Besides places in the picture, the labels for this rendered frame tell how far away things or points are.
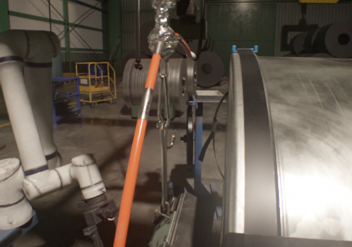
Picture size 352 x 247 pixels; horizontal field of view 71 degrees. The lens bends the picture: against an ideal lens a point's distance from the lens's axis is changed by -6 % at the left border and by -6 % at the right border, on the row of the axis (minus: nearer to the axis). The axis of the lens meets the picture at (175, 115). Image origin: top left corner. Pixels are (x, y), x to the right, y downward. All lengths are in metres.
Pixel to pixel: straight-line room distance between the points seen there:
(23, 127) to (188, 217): 0.74
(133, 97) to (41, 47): 4.71
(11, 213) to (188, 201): 1.00
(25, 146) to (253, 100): 0.87
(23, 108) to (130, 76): 4.79
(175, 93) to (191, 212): 5.04
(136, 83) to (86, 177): 4.77
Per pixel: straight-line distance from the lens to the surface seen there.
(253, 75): 0.44
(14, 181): 1.33
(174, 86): 5.48
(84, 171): 1.02
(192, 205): 0.53
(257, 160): 0.31
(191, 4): 1.60
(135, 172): 0.29
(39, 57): 1.21
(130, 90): 5.77
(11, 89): 1.10
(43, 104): 1.26
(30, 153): 1.07
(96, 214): 1.02
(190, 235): 0.51
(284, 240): 0.29
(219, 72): 11.65
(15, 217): 1.39
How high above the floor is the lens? 1.36
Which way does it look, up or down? 12 degrees down
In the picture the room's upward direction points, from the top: straight up
